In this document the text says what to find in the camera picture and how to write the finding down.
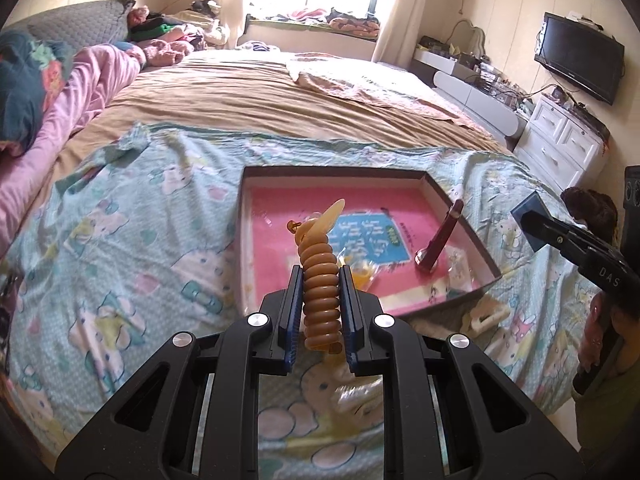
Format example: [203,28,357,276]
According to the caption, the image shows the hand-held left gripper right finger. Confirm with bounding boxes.
[337,265,586,480]

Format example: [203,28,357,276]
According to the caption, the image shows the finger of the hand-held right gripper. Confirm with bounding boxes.
[511,191,588,266]

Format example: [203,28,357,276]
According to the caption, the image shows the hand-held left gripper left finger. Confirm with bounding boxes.
[57,265,306,480]

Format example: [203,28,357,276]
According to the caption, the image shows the tan spiral hair clip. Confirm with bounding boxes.
[286,198,347,356]

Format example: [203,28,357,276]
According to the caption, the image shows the yellow hair clip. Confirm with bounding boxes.
[337,259,382,292]

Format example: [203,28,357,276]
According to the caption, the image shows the shallow dark cardboard box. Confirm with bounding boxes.
[239,164,502,320]

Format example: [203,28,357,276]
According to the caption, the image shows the person's right hand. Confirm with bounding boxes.
[580,292,608,366]

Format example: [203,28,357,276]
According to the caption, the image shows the dark brown plush toy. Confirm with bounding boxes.
[560,186,619,248]

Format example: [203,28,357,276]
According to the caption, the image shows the white drawer cabinet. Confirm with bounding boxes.
[514,95,601,191]

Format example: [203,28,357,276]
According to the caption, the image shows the clear plastic bag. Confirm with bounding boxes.
[440,247,482,295]

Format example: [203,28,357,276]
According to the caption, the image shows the white hair clip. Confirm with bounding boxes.
[460,297,512,337]

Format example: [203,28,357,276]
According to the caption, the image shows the green garment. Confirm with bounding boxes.
[572,360,640,456]

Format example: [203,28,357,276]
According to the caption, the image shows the white grey dresser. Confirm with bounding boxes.
[410,47,528,138]

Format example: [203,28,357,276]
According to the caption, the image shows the cartoon cat printed blanket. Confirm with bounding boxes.
[0,121,601,466]

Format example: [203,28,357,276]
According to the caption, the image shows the black flat television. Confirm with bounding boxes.
[534,11,626,106]

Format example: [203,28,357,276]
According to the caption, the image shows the beige floral cloth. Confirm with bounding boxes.
[286,55,493,133]

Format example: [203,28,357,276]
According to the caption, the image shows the tan bed sheet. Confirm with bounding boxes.
[50,50,506,181]

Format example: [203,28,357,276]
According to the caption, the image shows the cream curtain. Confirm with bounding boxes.
[372,0,426,63]

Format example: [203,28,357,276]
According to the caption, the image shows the clothes on window sill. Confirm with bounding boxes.
[270,5,381,36]

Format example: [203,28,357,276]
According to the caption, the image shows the pink plush toy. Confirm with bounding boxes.
[142,37,193,67]

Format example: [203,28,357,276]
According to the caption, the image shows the pink quilt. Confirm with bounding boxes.
[0,44,143,246]

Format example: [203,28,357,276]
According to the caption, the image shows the pile of clothes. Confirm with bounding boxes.
[127,0,228,51]

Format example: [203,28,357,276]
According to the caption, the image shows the grey quilted pillow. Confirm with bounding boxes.
[27,0,136,48]

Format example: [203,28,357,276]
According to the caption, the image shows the wavy frame mirror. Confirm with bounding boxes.
[452,19,487,58]

